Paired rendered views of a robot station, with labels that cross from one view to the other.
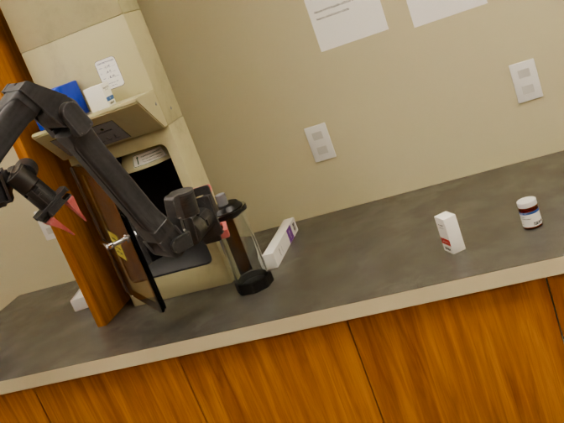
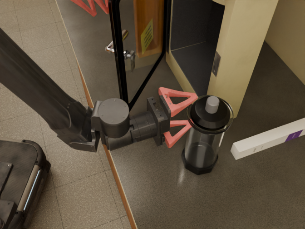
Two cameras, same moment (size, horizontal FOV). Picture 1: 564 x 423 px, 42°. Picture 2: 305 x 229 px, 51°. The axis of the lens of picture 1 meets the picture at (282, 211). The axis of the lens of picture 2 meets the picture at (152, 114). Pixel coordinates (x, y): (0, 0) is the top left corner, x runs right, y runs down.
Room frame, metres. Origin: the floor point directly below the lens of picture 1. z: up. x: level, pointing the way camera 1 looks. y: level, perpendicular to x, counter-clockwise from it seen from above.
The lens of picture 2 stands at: (1.47, -0.12, 1.76)
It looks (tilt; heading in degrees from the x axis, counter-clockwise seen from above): 54 degrees down; 50
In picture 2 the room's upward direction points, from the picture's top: straight up
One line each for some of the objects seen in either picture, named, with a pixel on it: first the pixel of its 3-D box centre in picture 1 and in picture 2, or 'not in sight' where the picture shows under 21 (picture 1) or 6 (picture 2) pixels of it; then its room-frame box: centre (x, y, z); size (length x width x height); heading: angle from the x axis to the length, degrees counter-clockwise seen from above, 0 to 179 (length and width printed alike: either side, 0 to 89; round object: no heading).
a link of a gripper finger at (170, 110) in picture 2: (205, 197); (175, 106); (1.77, 0.16, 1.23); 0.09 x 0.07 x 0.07; 161
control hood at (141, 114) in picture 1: (100, 130); not in sight; (1.95, 0.37, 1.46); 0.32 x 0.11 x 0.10; 71
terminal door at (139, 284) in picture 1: (116, 237); (144, 32); (1.90, 0.43, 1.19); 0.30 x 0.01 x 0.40; 25
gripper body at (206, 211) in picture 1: (201, 221); (144, 126); (1.70, 0.19, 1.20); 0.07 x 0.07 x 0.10; 71
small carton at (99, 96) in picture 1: (99, 96); not in sight; (1.94, 0.33, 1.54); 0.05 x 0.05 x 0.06; 77
